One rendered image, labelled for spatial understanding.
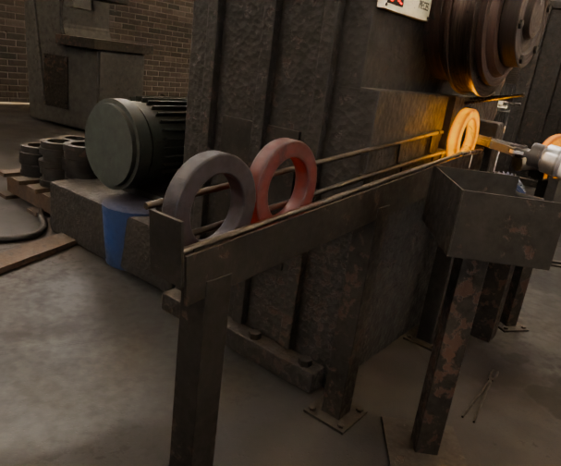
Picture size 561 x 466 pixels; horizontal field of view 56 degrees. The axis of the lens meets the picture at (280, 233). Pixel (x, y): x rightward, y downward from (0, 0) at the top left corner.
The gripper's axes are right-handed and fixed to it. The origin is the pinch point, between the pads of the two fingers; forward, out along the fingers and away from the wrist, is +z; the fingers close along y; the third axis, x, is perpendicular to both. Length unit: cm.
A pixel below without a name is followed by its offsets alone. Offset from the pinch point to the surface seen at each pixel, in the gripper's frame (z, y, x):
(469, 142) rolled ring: 1.4, -5.4, -1.2
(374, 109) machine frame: 9, -59, 7
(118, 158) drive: 122, -52, -40
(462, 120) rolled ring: 1.3, -18.2, 6.2
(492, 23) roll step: -1.6, -27.3, 33.2
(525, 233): -36, -71, -6
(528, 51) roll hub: -7.1, -6.2, 28.9
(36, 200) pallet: 198, -46, -86
